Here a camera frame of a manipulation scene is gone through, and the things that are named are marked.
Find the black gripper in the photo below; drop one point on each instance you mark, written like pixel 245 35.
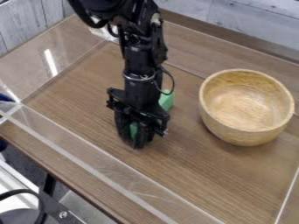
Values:
pixel 151 118

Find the green rectangular block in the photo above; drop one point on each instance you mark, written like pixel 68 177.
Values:
pixel 166 102

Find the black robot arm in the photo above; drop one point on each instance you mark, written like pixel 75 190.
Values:
pixel 135 22

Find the wooden bowl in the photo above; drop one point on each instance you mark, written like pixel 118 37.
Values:
pixel 246 106

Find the black table leg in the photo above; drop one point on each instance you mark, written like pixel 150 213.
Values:
pixel 50 184

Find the clear acrylic tray wall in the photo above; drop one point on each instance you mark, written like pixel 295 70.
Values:
pixel 147 186

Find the clear acrylic corner bracket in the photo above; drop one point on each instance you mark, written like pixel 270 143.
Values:
pixel 102 32

